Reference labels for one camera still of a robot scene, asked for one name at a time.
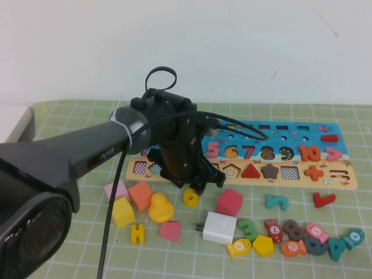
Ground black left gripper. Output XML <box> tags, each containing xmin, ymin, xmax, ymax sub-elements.
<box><xmin>130</xmin><ymin>90</ymin><xmax>226</xmax><ymax>196</ymax></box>

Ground yellow number six piece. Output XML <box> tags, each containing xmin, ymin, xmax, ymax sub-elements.
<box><xmin>183</xmin><ymin>188</ymin><xmax>200</xmax><ymax>208</ymax></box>

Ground pink number five piece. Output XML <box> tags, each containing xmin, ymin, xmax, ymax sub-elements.
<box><xmin>206</xmin><ymin>142</ymin><xmax>221</xmax><ymax>159</ymax></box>

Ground pink trapezoid piece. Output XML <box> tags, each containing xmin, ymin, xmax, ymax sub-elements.
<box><xmin>159</xmin><ymin>220</ymin><xmax>182</xmax><ymax>242</ymax></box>

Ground red triangle piece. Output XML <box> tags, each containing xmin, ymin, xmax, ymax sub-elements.
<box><xmin>241</xmin><ymin>163</ymin><xmax>262</xmax><ymax>178</ymax></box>

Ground green number three piece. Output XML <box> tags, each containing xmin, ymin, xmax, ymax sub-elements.
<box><xmin>237</xmin><ymin>218</ymin><xmax>259</xmax><ymax>242</ymax></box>

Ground yellow H-shaped piece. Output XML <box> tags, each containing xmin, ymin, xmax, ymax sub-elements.
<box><xmin>130</xmin><ymin>223</ymin><xmax>145</xmax><ymax>245</ymax></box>

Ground yellow fish piece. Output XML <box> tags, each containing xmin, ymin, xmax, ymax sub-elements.
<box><xmin>226</xmin><ymin>238</ymin><xmax>252</xmax><ymax>259</ymax></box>

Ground teal number two piece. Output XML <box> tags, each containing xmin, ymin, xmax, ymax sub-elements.
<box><xmin>266</xmin><ymin>194</ymin><xmax>289</xmax><ymax>210</ymax></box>

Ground brown star piece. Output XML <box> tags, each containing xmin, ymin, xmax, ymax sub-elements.
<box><xmin>260</xmin><ymin>163</ymin><xmax>280</xmax><ymax>180</ymax></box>

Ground yellow pentagon piece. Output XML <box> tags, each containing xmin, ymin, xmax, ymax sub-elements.
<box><xmin>251</xmin><ymin>234</ymin><xmax>276</xmax><ymax>258</ymax></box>

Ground red fish piece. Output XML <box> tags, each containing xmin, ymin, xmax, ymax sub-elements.
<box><xmin>263</xmin><ymin>219</ymin><xmax>283</xmax><ymax>244</ymax></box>

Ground brown number eight piece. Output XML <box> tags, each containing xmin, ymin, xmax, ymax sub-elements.
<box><xmin>282</xmin><ymin>220</ymin><xmax>306</xmax><ymax>241</ymax></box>

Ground wooden number puzzle board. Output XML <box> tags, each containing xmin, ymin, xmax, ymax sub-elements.
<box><xmin>126</xmin><ymin>120</ymin><xmax>360</xmax><ymax>191</ymax></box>

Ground orange number ten piece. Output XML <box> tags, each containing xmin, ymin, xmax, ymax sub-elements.
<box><xmin>299</xmin><ymin>145</ymin><xmax>322</xmax><ymax>162</ymax></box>

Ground orange fish piece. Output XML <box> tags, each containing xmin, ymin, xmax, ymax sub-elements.
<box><xmin>280</xmin><ymin>239</ymin><xmax>307</xmax><ymax>257</ymax></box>

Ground orange plus sign piece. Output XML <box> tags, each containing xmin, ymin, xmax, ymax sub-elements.
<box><xmin>304</xmin><ymin>165</ymin><xmax>324</xmax><ymax>181</ymax></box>

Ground red number seven piece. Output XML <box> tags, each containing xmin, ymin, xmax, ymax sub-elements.
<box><xmin>313</xmin><ymin>192</ymin><xmax>337</xmax><ymax>209</ymax></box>

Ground pink fish piece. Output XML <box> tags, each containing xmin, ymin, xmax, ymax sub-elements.
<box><xmin>305</xmin><ymin>222</ymin><xmax>331</xmax><ymax>244</ymax></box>

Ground grey-blue number nine piece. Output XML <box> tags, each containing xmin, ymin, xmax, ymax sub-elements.
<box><xmin>304</xmin><ymin>235</ymin><xmax>330</xmax><ymax>256</ymax></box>

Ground pink greater-than sign piece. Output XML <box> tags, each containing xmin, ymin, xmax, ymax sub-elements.
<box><xmin>324</xmin><ymin>147</ymin><xmax>344</xmax><ymax>162</ymax></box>

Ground teal number four piece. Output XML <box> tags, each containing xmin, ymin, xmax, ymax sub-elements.
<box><xmin>327</xmin><ymin>238</ymin><xmax>349</xmax><ymax>262</ymax></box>

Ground teal fish piece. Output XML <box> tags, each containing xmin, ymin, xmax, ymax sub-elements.
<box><xmin>342</xmin><ymin>228</ymin><xmax>366</xmax><ymax>251</ymax></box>

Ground yellow rubber duck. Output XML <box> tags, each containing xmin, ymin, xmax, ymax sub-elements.
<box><xmin>148</xmin><ymin>191</ymin><xmax>175</xmax><ymax>224</ymax></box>

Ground magenta foam cube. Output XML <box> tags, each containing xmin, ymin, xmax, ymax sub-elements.
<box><xmin>216</xmin><ymin>187</ymin><xmax>244</xmax><ymax>217</ymax></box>

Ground orange foam cube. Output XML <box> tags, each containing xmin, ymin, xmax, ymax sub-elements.
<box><xmin>127</xmin><ymin>180</ymin><xmax>155</xmax><ymax>212</ymax></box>

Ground white USB charger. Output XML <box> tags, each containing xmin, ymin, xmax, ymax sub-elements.
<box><xmin>195</xmin><ymin>211</ymin><xmax>238</xmax><ymax>245</ymax></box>

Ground pink foam cube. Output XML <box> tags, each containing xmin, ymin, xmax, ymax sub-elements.
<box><xmin>103</xmin><ymin>179</ymin><xmax>130</xmax><ymax>201</ymax></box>

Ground yellow foam cube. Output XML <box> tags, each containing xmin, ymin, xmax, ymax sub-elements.
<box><xmin>110</xmin><ymin>196</ymin><xmax>137</xmax><ymax>230</ymax></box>

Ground white zip tie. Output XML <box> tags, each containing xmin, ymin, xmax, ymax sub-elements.
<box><xmin>115</xmin><ymin>95</ymin><xmax>134</xmax><ymax>146</ymax></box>

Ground green checked tablecloth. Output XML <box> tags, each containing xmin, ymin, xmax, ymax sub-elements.
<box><xmin>30</xmin><ymin>98</ymin><xmax>372</xmax><ymax>279</ymax></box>

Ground white side cabinet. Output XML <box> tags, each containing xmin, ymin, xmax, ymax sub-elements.
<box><xmin>0</xmin><ymin>104</ymin><xmax>36</xmax><ymax>144</ymax></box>

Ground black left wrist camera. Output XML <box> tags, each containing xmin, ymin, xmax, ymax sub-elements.
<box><xmin>200</xmin><ymin>115</ymin><xmax>222</xmax><ymax>138</ymax></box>

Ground black camera cable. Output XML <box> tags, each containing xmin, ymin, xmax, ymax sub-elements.
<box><xmin>97</xmin><ymin>112</ymin><xmax>270</xmax><ymax>279</ymax></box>

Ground black looped gripper cable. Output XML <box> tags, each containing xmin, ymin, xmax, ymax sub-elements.
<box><xmin>145</xmin><ymin>66</ymin><xmax>178</xmax><ymax>94</ymax></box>

